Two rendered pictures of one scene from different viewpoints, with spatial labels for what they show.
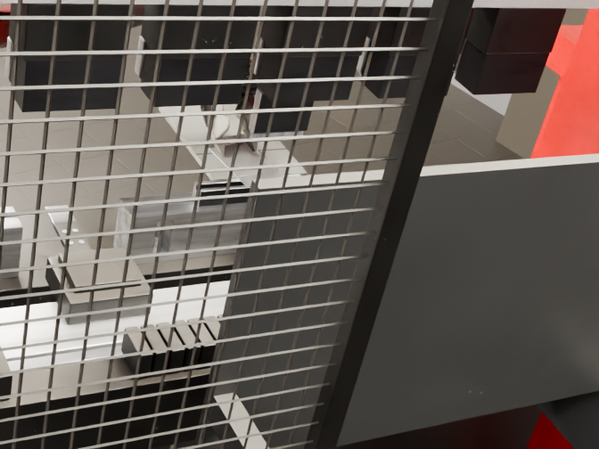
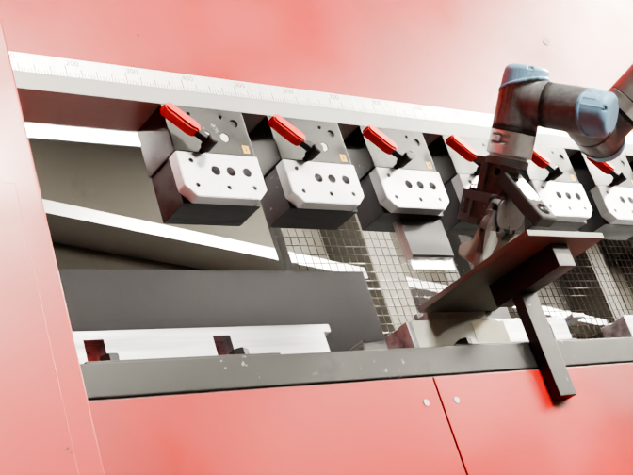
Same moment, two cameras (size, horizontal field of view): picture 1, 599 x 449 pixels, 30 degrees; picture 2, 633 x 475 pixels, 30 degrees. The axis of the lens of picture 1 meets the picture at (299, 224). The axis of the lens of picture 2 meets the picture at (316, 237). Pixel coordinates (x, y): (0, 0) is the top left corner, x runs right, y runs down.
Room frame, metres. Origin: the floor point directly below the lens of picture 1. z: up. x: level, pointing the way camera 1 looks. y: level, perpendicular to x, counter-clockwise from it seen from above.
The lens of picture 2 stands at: (3.53, -0.39, 0.40)
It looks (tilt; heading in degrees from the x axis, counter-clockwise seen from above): 23 degrees up; 171
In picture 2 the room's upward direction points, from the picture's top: 18 degrees counter-clockwise
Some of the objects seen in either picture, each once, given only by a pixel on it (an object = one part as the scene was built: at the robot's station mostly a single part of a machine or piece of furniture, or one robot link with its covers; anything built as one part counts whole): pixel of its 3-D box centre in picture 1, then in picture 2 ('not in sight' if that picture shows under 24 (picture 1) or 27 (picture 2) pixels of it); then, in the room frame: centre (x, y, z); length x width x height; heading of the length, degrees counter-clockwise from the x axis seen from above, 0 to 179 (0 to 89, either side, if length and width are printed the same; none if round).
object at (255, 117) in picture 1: (281, 116); (425, 245); (1.66, 0.07, 1.13); 0.10 x 0.02 x 0.10; 124
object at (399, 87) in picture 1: (413, 42); (303, 172); (1.79, -0.11, 1.26); 0.15 x 0.09 x 0.17; 124
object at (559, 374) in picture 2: not in sight; (551, 326); (1.82, 0.18, 0.88); 0.14 x 0.04 x 0.22; 34
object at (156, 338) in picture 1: (258, 333); not in sight; (1.22, 0.02, 1.02); 0.37 x 0.06 x 0.04; 124
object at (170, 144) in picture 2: (505, 41); (202, 165); (1.90, -0.28, 1.26); 0.15 x 0.09 x 0.17; 124
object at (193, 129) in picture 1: (231, 140); (509, 273); (1.78, 0.16, 1.00); 0.26 x 0.18 x 0.01; 34
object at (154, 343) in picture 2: not in sight; (186, 368); (1.97, -0.38, 0.92); 0.50 x 0.06 x 0.10; 124
